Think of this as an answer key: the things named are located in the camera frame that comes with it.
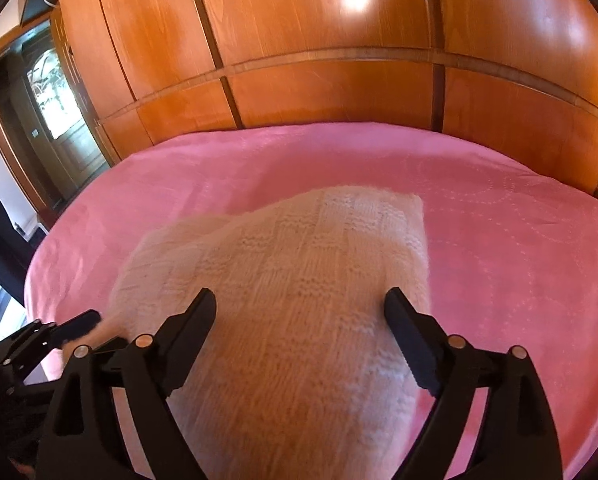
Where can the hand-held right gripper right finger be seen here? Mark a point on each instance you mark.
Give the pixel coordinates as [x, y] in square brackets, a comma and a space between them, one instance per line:
[411, 340]

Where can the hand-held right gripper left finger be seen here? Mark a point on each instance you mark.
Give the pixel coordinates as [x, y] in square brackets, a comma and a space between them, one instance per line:
[189, 345]

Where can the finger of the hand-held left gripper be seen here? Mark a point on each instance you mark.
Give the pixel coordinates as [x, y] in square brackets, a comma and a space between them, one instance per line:
[76, 326]

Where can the white knitted sweater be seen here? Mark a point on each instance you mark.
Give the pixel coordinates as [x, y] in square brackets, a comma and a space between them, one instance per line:
[299, 320]

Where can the pink bed blanket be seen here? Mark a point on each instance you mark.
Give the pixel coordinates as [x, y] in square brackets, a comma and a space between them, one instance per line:
[504, 240]

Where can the wooden wardrobe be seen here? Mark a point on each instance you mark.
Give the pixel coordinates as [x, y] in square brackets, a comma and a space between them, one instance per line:
[329, 45]

